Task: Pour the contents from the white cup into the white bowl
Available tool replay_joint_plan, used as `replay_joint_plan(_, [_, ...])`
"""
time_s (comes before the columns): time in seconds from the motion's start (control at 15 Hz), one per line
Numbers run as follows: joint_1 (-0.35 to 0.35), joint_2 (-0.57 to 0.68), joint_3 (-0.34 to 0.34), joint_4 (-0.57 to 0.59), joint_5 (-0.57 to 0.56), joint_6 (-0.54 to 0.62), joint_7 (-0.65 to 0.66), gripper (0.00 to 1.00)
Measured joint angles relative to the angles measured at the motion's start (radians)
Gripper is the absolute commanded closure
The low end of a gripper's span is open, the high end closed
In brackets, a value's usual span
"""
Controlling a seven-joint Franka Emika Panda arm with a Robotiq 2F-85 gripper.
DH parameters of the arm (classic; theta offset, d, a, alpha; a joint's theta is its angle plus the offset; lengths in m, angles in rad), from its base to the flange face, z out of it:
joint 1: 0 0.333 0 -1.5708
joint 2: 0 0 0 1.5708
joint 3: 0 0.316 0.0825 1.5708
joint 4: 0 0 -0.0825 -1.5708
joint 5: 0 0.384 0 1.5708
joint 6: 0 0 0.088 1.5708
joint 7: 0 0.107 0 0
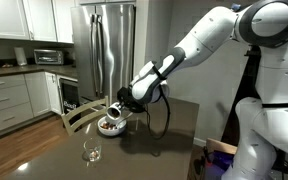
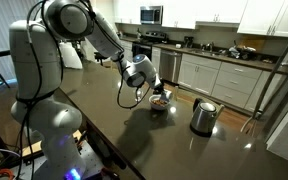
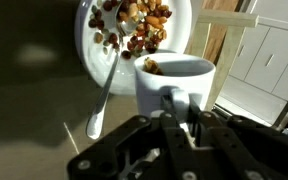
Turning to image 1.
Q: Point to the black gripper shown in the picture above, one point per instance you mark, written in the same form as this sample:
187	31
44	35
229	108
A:
125	96

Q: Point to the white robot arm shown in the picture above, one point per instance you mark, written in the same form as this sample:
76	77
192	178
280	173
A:
270	126

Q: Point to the white bowl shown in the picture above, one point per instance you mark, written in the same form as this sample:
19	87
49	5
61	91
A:
112	132

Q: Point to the metal spoon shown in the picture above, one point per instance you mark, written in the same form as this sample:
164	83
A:
127	116

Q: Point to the brown mixed nuts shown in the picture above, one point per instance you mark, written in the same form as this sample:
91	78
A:
105	126

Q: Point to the clear glass tumbler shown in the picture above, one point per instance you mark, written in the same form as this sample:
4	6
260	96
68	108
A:
92	150

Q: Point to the black under-counter wine cooler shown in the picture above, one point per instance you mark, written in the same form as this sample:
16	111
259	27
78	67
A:
70	96

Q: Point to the stainless steel refrigerator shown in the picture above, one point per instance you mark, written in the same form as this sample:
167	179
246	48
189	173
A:
110	50

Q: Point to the cream wooden chair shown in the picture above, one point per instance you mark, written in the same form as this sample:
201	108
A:
67	125

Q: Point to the white base cabinet doors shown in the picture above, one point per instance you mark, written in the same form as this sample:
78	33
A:
39	93

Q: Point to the silver toaster oven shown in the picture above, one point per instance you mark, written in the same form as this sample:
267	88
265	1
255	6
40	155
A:
49	57

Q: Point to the light wooden base board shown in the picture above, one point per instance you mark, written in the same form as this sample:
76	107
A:
217	145

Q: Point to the black clamp with orange grip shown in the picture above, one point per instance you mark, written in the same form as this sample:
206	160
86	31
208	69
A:
208	162

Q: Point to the dark kitchen countertop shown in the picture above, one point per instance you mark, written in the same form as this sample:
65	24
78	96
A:
24	69

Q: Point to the white paper towel roll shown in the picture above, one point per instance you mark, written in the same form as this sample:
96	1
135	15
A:
20	56

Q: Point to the white drawer cabinet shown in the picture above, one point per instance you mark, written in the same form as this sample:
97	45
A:
4	100

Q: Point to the black shelf rack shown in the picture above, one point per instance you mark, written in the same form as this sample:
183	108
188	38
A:
247	83

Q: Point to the white upper kitchen cabinets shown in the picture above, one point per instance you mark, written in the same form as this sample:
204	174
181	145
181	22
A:
4	16

